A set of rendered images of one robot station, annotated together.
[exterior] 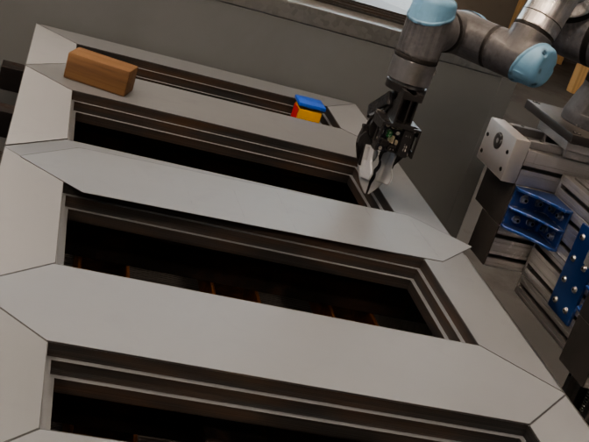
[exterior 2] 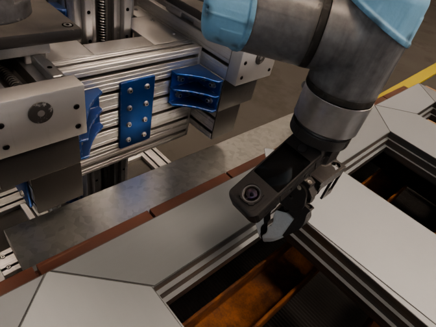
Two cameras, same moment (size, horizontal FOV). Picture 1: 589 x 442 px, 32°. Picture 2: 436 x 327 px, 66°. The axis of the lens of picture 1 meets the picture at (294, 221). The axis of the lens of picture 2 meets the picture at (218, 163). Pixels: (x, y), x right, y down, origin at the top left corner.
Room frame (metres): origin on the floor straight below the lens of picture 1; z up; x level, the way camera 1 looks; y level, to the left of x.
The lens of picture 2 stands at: (2.04, 0.11, 1.26)
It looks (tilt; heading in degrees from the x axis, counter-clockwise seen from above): 40 degrees down; 234
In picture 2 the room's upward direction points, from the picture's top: 15 degrees clockwise
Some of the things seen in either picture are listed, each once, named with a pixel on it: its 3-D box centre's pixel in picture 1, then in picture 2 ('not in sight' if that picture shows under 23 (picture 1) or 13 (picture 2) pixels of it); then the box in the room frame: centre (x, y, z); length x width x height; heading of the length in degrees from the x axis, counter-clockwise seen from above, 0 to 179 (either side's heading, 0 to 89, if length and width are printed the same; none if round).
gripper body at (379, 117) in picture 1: (396, 117); (307, 160); (1.74, -0.11, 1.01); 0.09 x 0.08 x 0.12; 16
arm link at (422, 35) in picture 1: (427, 27); (361, 39); (1.75, -0.11, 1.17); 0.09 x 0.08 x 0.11; 144
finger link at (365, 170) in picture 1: (368, 171); (287, 221); (1.74, -0.10, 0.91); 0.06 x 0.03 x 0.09; 16
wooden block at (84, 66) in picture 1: (101, 71); not in sight; (1.88, 0.43, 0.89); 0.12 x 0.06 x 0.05; 89
